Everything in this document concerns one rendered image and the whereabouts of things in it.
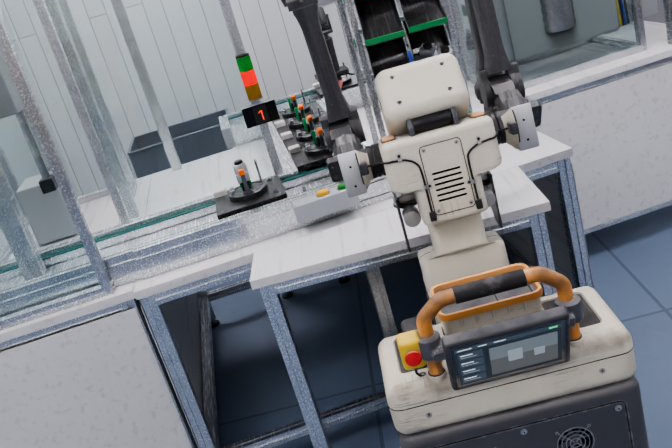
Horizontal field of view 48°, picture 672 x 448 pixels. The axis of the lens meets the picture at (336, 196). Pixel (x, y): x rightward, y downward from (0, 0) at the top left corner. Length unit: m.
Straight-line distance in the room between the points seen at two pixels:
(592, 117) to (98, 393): 2.29
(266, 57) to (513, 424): 4.60
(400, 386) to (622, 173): 2.18
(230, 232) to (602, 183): 1.81
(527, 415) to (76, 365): 1.48
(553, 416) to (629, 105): 2.06
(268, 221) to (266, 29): 3.60
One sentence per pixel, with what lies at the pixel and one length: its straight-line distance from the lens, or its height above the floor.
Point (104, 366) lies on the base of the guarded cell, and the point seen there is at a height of 0.64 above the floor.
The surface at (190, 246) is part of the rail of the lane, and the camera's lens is 2.51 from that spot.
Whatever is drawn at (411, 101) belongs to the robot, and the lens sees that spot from 1.84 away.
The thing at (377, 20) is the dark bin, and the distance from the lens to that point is 2.65.
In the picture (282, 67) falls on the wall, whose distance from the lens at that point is 6.01.
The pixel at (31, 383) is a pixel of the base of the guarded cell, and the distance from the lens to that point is 2.69.
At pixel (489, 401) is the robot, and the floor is 0.73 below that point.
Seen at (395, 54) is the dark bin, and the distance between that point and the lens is 2.72.
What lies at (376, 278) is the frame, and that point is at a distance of 2.57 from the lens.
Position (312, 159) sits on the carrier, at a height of 0.97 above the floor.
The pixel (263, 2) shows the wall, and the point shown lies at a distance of 5.95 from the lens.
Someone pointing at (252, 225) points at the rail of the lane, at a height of 0.92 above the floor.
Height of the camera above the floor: 1.76
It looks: 19 degrees down
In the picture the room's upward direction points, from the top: 16 degrees counter-clockwise
